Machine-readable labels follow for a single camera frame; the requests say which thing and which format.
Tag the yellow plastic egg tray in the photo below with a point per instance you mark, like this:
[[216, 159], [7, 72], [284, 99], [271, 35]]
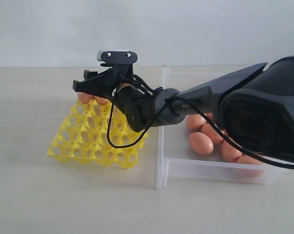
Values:
[[99, 133]]

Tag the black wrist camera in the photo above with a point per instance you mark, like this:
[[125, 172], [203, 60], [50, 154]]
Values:
[[118, 59]]

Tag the clear plastic bin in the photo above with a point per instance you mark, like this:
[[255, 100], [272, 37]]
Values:
[[175, 158]]

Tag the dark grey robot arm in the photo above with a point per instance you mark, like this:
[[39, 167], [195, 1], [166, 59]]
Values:
[[252, 108]]

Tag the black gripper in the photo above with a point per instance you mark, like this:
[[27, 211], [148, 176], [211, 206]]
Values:
[[118, 87]]

